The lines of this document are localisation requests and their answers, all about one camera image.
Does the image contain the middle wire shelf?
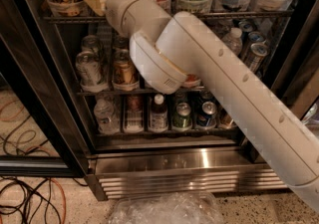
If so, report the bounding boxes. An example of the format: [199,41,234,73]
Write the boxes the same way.
[77,86,206,97]

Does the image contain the white slim can front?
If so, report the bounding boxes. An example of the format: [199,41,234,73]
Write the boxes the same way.
[244,43,269,73]

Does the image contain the gold can front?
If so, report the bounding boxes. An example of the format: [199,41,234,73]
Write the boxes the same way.
[112,49,139,91]

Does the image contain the wire shelf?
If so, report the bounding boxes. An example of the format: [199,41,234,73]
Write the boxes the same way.
[43,10,294,24]
[77,86,206,97]

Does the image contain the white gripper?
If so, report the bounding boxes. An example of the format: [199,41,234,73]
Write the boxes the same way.
[84,0,171,38]

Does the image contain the white slim can behind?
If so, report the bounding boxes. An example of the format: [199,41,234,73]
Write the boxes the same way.
[240,31,266,58]

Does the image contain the blue pepsi can bottom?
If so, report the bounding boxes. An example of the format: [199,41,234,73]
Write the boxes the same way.
[195,102,217,129]

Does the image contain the open glass fridge door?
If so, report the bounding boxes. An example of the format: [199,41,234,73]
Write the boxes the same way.
[0,0,89,177]

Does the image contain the gold can middle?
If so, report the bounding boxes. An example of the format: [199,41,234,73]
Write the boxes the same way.
[112,35,129,52]

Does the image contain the silver can front left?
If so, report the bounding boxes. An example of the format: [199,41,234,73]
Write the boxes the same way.
[76,51,108,93]

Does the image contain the brown tea bottle bottom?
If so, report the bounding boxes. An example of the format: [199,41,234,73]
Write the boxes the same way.
[149,94,168,132]

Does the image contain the clear water bottle middle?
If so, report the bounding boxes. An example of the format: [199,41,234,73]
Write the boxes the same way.
[222,27,242,56]

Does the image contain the orange floor cable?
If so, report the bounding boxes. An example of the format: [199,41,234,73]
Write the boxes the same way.
[0,99,68,224]

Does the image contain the green can bottom shelf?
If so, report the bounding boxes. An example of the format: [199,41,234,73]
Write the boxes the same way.
[172,103,192,131]

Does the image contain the red coca-cola can front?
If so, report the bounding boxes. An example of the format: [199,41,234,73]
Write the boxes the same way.
[182,75,201,88]

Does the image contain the black floor cables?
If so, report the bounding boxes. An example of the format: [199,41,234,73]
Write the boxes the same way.
[0,114,88,224]

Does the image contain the white slim can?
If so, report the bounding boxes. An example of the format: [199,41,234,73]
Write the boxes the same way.
[240,31,266,58]
[244,43,269,73]

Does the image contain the top wire shelf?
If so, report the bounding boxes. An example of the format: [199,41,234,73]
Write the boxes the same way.
[43,10,294,24]

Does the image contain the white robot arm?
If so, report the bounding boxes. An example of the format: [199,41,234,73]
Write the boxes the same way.
[84,0,319,212]

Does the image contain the stainless steel beverage fridge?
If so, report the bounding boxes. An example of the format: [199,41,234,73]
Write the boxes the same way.
[9,0,319,202]

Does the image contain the clear plastic bag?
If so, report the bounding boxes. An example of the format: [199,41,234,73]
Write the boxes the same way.
[108,192,224,224]

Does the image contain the gold can bottom shelf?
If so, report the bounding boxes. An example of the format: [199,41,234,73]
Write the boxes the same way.
[218,109,236,129]

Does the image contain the water bottle bottom shelf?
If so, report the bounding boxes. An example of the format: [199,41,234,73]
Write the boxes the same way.
[94,99,120,134]

